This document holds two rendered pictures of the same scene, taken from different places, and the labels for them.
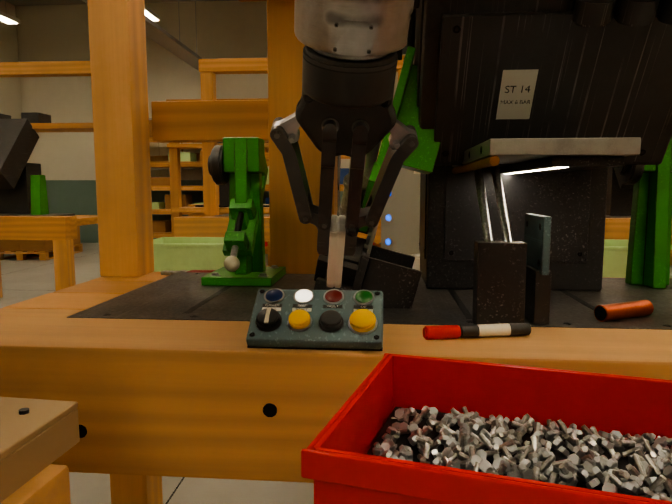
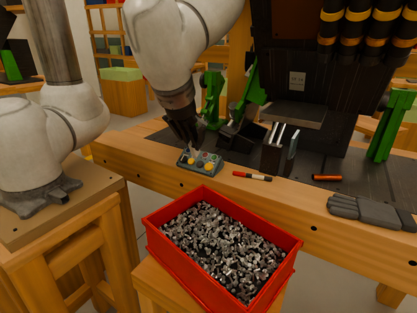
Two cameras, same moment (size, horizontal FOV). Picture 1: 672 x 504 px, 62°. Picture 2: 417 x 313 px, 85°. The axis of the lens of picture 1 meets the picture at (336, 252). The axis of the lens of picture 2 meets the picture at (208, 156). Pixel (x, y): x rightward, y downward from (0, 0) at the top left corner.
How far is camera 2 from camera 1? 38 cm
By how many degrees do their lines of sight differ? 31
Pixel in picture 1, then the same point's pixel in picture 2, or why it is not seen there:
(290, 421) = (187, 189)
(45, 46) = not seen: outside the picture
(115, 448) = (146, 182)
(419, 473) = (158, 235)
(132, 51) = not seen: hidden behind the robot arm
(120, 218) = not seen: hidden behind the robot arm
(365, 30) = (169, 103)
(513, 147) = (267, 117)
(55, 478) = (114, 196)
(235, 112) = (220, 51)
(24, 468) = (107, 193)
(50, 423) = (114, 183)
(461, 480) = (164, 240)
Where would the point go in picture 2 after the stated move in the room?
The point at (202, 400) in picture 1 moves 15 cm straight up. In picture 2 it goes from (165, 177) to (162, 140)
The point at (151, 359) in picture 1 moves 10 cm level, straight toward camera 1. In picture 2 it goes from (152, 163) to (143, 176)
